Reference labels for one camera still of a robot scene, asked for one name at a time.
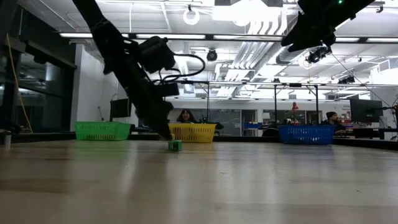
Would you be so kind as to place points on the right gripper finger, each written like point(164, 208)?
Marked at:
point(298, 31)
point(317, 40)

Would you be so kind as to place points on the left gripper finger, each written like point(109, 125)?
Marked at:
point(154, 123)
point(166, 123)

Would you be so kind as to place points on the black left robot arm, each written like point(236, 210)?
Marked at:
point(102, 34)

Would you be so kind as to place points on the green staple remover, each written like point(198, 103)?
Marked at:
point(175, 146)

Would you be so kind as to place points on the black spotlight cluster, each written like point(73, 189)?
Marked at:
point(346, 80)
point(317, 56)

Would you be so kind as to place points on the person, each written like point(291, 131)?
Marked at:
point(186, 115)
point(332, 117)

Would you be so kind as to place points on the black computer monitor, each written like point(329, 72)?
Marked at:
point(119, 109)
point(365, 110)

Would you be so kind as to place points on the yellow plastic basket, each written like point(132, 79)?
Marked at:
point(196, 132)

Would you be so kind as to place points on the green plastic basket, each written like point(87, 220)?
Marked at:
point(102, 131)

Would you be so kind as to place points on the red desk lamp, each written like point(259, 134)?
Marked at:
point(294, 106)

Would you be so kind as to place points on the overhead light bar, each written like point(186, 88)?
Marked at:
point(210, 37)

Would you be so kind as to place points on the background blue bin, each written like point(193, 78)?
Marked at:
point(252, 125)

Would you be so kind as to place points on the round white ceiling lamp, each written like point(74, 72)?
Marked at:
point(191, 15)

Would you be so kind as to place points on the blue plastic basket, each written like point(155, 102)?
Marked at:
point(306, 135)

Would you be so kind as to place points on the black office chair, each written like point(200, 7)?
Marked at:
point(271, 133)

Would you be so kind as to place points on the small white cylinder stub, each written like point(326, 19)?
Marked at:
point(7, 140)

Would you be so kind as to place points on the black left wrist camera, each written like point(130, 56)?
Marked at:
point(157, 54)

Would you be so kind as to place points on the black station frame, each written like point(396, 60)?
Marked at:
point(295, 84)
point(192, 82)

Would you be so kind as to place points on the black ceiling dome camera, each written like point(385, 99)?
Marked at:
point(212, 56)

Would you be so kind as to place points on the black aluminium table frame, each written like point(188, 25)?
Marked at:
point(245, 139)

